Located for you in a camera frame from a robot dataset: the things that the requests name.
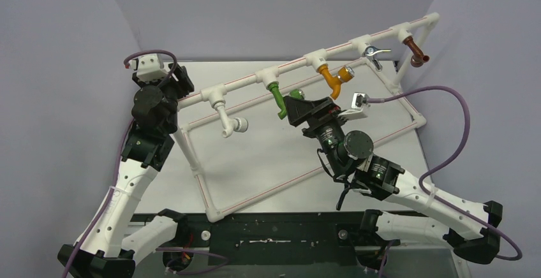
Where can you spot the white plastic faucet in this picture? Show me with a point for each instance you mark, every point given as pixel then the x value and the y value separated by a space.
pixel 237 124

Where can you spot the chrome metal faucet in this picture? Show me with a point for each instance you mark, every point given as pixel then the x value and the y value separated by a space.
pixel 371 54

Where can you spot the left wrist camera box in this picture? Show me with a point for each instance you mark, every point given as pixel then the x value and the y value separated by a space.
pixel 147 68

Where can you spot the white PVC pipe frame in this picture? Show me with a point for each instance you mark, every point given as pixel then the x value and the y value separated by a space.
pixel 293 75

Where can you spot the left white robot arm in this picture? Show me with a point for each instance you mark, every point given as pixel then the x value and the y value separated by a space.
pixel 105 249

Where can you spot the green plastic faucet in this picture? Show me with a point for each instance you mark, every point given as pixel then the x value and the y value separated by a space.
pixel 273 88

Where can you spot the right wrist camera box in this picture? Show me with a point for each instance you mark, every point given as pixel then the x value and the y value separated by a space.
pixel 358 109

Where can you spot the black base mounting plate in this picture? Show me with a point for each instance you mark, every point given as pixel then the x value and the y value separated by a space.
pixel 302 238

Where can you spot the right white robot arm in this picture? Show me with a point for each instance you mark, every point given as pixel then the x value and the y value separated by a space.
pixel 467 228

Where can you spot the orange plastic faucet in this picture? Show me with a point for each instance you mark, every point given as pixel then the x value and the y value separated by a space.
pixel 344 75

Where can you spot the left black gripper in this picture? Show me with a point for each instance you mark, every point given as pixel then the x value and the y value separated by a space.
pixel 180 81

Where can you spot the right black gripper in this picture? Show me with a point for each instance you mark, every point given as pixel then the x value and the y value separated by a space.
pixel 316 116

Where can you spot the brown plastic faucet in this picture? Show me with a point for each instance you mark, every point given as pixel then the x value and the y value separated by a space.
pixel 418 58

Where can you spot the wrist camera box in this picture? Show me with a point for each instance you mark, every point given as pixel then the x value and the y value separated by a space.
pixel 147 68
pixel 358 109

